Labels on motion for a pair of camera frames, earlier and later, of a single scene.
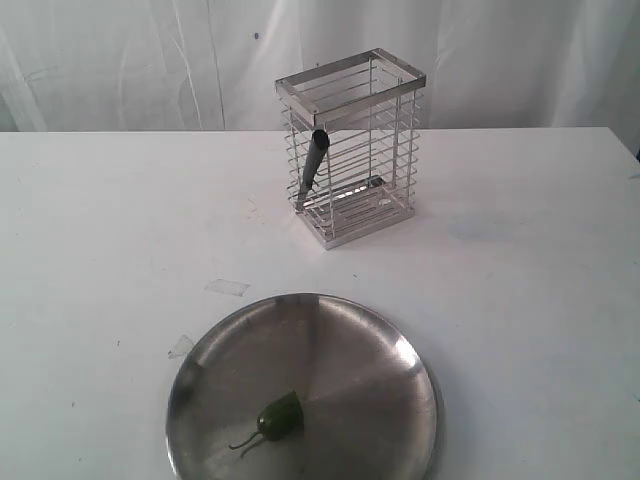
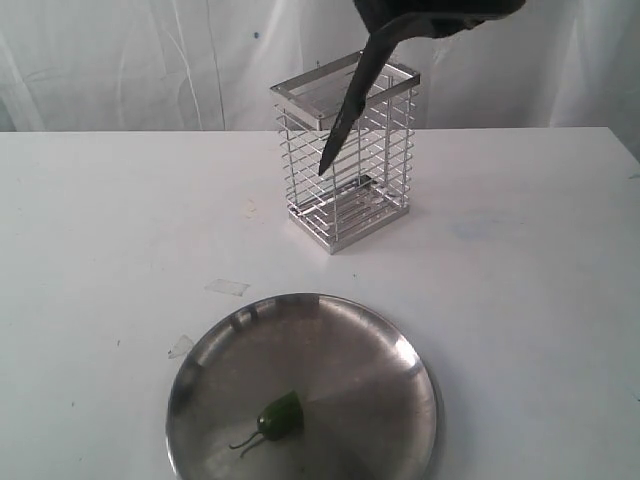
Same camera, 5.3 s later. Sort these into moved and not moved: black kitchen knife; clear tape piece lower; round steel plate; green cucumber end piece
Moved: black kitchen knife
Not moved: round steel plate; green cucumber end piece; clear tape piece lower
